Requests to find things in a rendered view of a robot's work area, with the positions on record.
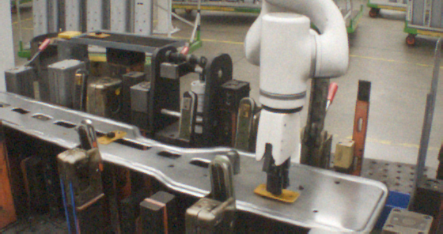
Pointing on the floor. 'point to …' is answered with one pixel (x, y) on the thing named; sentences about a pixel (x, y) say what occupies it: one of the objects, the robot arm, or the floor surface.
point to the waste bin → (40, 70)
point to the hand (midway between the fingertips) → (277, 180)
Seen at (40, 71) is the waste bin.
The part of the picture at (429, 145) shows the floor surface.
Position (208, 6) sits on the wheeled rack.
